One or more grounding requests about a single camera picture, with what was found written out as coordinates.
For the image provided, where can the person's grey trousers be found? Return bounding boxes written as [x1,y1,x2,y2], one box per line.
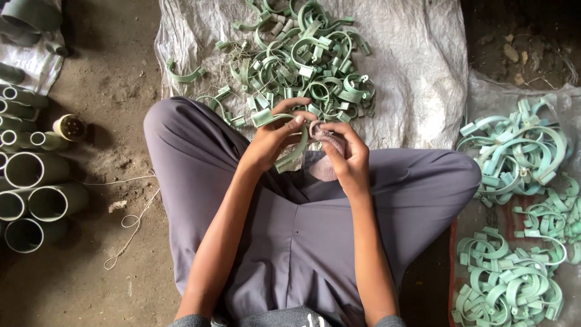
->
[143,96,482,327]

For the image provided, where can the beige round pipe cap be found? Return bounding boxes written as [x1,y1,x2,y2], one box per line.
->
[53,114,87,142]

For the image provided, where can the heap of pale green clamps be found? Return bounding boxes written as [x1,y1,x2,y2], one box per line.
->
[451,94,581,327]

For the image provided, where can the white string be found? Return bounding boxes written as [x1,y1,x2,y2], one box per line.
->
[72,170,162,271]

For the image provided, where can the person's left hand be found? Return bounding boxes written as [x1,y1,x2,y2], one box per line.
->
[240,97,319,174]

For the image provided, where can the pink cleaning cloth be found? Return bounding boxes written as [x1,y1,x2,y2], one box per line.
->
[309,120,348,182]

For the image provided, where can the green plastic pipe clamp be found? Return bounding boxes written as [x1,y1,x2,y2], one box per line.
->
[251,108,310,174]

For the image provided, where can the person's right hand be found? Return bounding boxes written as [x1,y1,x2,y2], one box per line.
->
[319,121,371,199]

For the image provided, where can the clear plastic sheet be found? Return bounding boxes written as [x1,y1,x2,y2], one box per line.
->
[454,68,581,327]

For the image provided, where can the pile of green pipe clamps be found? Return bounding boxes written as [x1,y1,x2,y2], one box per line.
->
[195,0,377,129]

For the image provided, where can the crumpled white sack with pipes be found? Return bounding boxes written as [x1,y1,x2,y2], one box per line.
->
[0,0,70,96]

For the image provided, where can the white woven sack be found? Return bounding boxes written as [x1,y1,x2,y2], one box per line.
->
[154,0,469,151]

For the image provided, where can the green open half clamp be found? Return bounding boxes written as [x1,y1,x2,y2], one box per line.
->
[166,57,207,84]

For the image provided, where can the red mat edge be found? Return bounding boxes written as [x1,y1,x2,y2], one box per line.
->
[448,217,458,321]

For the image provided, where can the heap of grey-green pipes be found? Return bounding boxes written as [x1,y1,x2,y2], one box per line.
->
[0,82,90,255]

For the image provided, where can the person's grey shirt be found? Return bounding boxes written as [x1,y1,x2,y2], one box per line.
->
[168,306,407,327]

